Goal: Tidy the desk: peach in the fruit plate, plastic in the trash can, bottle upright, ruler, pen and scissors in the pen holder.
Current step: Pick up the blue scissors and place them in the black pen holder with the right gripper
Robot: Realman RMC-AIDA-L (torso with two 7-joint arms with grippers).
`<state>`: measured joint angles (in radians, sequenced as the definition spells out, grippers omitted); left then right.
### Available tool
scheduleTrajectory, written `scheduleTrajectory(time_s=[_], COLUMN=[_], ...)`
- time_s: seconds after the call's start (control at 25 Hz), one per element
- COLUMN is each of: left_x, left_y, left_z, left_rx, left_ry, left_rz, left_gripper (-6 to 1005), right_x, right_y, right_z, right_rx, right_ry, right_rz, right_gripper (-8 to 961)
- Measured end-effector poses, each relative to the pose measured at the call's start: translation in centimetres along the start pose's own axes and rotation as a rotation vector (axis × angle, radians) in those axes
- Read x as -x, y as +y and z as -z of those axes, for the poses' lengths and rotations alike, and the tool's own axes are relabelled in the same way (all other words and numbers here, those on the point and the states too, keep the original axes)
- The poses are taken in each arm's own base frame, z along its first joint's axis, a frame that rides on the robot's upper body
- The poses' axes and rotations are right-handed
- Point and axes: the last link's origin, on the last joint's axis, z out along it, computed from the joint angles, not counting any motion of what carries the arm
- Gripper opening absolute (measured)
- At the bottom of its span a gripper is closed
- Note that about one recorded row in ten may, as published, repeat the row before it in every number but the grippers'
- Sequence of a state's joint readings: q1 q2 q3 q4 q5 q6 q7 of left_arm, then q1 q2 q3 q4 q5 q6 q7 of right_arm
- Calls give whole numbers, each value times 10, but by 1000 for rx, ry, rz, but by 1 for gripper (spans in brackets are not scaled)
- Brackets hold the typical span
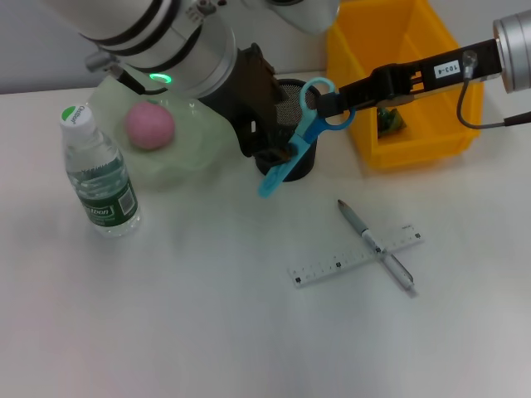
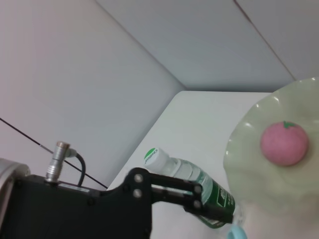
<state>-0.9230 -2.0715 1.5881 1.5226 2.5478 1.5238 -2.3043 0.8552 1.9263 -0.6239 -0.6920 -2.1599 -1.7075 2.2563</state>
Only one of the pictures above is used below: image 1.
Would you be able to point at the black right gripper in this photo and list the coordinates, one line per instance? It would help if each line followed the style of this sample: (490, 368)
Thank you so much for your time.
(439, 70)

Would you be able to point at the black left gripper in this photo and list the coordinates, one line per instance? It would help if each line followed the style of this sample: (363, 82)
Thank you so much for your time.
(249, 99)

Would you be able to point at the blue plastic scissors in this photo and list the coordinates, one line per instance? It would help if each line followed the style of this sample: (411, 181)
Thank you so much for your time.
(286, 170)

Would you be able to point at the green plastic wrapper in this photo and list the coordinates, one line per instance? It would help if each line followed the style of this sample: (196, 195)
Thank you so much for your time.
(390, 122)

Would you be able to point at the clear plastic ruler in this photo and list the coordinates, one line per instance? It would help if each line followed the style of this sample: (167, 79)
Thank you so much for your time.
(323, 267)

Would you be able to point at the pink toy peach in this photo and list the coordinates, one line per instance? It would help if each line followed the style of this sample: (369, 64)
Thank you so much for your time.
(149, 126)

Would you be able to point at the clear green-label water bottle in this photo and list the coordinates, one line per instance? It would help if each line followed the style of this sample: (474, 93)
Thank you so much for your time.
(103, 195)

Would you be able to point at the black mesh pen cup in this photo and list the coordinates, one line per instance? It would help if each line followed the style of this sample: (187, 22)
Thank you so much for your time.
(307, 161)

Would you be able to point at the grey white pen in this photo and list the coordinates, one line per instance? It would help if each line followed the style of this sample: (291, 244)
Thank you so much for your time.
(352, 217)

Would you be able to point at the green glass fruit bowl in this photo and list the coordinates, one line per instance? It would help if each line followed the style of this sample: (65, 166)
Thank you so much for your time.
(186, 141)

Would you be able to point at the yellow plastic bin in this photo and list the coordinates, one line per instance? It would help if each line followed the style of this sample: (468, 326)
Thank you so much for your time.
(415, 137)

